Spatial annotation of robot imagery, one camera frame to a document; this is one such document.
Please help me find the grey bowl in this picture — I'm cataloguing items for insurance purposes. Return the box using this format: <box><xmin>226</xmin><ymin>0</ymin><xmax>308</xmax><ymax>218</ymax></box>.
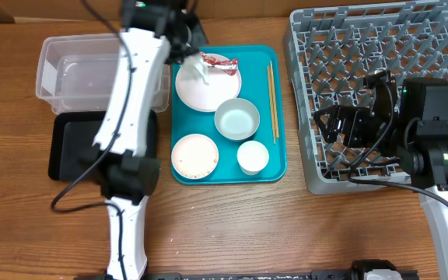
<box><xmin>214</xmin><ymin>98</ymin><xmax>260</xmax><ymax>141</ymax></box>

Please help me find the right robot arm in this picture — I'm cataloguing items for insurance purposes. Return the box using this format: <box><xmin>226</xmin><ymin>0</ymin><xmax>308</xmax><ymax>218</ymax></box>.
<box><xmin>313</xmin><ymin>71</ymin><xmax>448</xmax><ymax>279</ymax></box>

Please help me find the black plastic tray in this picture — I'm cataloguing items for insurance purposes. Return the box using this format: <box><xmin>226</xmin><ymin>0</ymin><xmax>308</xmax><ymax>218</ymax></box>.
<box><xmin>48</xmin><ymin>111</ymin><xmax>160</xmax><ymax>187</ymax></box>

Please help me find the wooden chopstick right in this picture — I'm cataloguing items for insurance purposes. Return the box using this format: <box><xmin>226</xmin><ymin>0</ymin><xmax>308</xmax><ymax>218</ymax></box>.
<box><xmin>269</xmin><ymin>61</ymin><xmax>279</xmax><ymax>141</ymax></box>

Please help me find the red snack wrapper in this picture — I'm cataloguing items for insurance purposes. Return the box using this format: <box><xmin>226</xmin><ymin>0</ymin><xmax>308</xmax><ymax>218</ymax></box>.
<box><xmin>200</xmin><ymin>51</ymin><xmax>239</xmax><ymax>75</ymax></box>

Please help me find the white cup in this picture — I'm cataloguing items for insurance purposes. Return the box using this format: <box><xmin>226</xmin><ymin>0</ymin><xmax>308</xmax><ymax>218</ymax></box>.
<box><xmin>236</xmin><ymin>141</ymin><xmax>269</xmax><ymax>176</ymax></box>

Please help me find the white napkin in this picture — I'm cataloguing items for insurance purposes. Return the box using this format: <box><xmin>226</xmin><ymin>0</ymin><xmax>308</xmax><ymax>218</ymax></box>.
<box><xmin>180</xmin><ymin>54</ymin><xmax>209</xmax><ymax>85</ymax></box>

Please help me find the grey dishwasher rack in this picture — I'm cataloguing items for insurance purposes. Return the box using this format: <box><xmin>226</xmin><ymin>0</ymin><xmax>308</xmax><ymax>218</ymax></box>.
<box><xmin>283</xmin><ymin>1</ymin><xmax>448</xmax><ymax>194</ymax></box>

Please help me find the wooden chopstick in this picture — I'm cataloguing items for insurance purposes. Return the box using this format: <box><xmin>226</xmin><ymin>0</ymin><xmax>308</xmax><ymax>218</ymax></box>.
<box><xmin>269</xmin><ymin>61</ymin><xmax>279</xmax><ymax>141</ymax></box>
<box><xmin>267</xmin><ymin>65</ymin><xmax>276</xmax><ymax>145</ymax></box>

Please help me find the wooden chopstick left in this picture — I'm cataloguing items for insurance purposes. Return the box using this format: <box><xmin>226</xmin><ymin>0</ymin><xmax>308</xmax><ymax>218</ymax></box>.
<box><xmin>267</xmin><ymin>65</ymin><xmax>276</xmax><ymax>145</ymax></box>

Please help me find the teal serving tray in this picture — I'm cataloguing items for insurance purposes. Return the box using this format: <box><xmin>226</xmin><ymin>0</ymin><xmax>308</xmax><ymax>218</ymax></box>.
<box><xmin>171</xmin><ymin>45</ymin><xmax>288</xmax><ymax>185</ymax></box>

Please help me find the clear plastic bin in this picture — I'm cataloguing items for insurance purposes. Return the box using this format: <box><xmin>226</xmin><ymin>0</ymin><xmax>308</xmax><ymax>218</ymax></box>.
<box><xmin>35</xmin><ymin>32</ymin><xmax>171</xmax><ymax>115</ymax></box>

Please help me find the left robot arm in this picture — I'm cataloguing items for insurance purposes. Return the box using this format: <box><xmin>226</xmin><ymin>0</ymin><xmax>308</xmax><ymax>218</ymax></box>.
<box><xmin>75</xmin><ymin>0</ymin><xmax>208</xmax><ymax>279</ymax></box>

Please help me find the large white plate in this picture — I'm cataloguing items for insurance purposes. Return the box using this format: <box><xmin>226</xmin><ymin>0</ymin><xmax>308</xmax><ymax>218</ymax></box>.
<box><xmin>175</xmin><ymin>54</ymin><xmax>242</xmax><ymax>112</ymax></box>

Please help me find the small white plate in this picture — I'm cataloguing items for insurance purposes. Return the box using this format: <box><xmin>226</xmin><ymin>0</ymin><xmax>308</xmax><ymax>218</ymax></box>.
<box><xmin>171</xmin><ymin>134</ymin><xmax>219</xmax><ymax>180</ymax></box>

